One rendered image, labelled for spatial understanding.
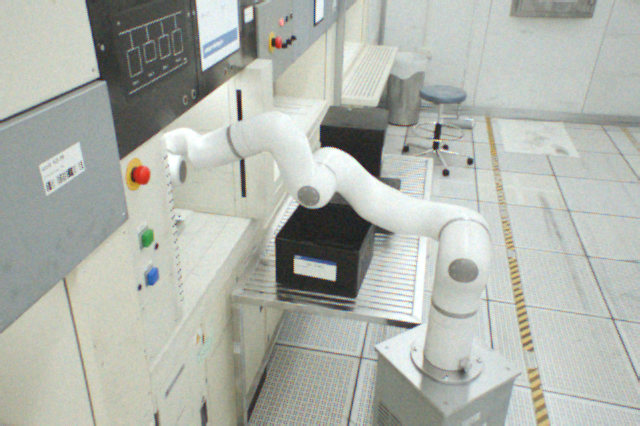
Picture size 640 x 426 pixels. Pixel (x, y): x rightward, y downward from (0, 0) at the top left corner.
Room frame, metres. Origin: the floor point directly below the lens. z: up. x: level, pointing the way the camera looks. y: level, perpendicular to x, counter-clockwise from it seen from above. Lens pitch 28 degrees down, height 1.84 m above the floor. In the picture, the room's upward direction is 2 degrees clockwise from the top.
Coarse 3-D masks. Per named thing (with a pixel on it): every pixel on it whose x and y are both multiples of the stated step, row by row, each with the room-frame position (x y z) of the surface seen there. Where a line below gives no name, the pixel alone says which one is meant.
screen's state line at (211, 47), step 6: (234, 30) 1.64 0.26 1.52; (222, 36) 1.55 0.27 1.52; (228, 36) 1.59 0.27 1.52; (234, 36) 1.64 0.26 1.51; (210, 42) 1.47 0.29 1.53; (216, 42) 1.51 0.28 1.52; (222, 42) 1.55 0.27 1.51; (228, 42) 1.59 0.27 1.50; (204, 48) 1.42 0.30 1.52; (210, 48) 1.46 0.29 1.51; (216, 48) 1.50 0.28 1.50; (204, 54) 1.42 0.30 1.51; (210, 54) 1.46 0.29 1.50
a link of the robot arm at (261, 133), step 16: (272, 112) 1.28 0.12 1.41; (240, 128) 1.28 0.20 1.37; (256, 128) 1.26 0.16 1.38; (272, 128) 1.25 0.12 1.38; (288, 128) 1.25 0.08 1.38; (240, 144) 1.26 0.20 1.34; (256, 144) 1.25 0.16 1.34; (272, 144) 1.24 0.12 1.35; (288, 144) 1.23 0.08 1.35; (304, 144) 1.23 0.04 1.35; (288, 160) 1.21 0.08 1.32; (304, 160) 1.19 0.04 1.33; (288, 176) 1.19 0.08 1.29; (304, 176) 1.16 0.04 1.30; (320, 176) 1.16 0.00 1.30; (336, 176) 1.22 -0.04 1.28; (288, 192) 1.18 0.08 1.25; (304, 192) 1.15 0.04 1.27; (320, 192) 1.14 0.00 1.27
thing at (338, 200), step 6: (384, 180) 2.10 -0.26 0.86; (390, 180) 2.10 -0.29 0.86; (396, 180) 2.10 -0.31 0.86; (390, 186) 2.04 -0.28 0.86; (396, 186) 2.04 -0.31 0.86; (336, 192) 1.98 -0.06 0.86; (336, 198) 1.92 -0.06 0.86; (342, 198) 1.92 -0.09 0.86; (330, 204) 1.88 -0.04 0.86; (336, 204) 1.88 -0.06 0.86; (342, 204) 1.87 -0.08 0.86; (348, 204) 1.87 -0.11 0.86; (378, 228) 1.85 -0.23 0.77
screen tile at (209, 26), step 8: (200, 0) 1.43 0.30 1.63; (208, 0) 1.47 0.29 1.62; (216, 0) 1.53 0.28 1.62; (200, 8) 1.42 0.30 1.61; (216, 8) 1.52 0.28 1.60; (200, 16) 1.42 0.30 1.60; (216, 16) 1.52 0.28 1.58; (208, 24) 1.46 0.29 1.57; (216, 24) 1.51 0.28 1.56; (208, 32) 1.46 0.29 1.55; (216, 32) 1.51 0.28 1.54
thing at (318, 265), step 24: (312, 216) 1.74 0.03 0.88; (336, 216) 1.72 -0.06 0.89; (360, 216) 1.70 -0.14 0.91; (288, 240) 1.48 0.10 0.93; (312, 240) 1.74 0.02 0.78; (336, 240) 1.72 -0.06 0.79; (360, 240) 1.69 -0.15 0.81; (288, 264) 1.48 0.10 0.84; (312, 264) 1.46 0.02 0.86; (336, 264) 1.44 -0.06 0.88; (360, 264) 1.45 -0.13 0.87; (312, 288) 1.46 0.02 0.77; (336, 288) 1.44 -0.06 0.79
